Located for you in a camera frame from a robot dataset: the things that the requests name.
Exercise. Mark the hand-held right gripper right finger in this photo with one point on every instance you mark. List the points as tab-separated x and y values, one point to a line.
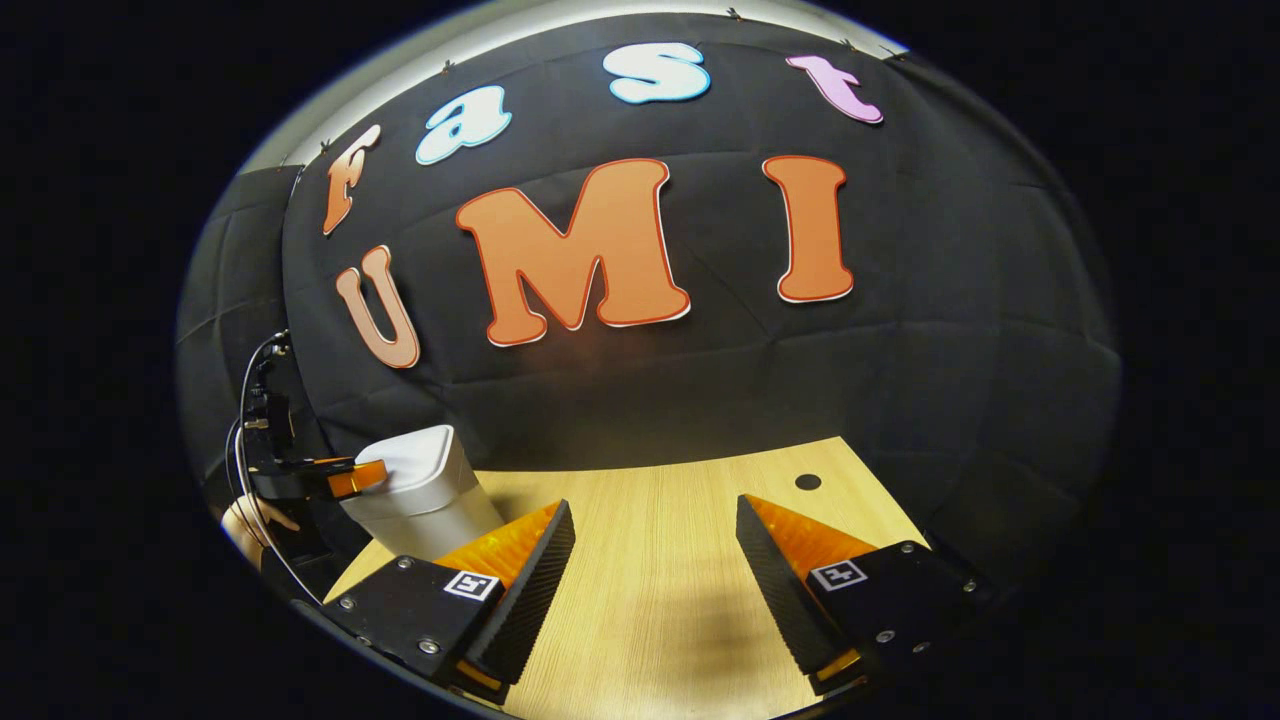
780	595

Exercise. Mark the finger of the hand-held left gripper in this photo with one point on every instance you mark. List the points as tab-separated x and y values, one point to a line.
355	478

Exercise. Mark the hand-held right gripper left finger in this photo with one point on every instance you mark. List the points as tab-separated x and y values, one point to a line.
525	605

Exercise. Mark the white desktop garbage bin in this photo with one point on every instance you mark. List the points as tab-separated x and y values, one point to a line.
430	500

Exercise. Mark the wooden desktop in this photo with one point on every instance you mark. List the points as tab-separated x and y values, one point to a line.
650	570

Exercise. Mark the black round desk grommet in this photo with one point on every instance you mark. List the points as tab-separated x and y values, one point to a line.
808	481

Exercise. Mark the black backdrop cloth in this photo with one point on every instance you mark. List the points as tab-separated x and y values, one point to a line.
950	330

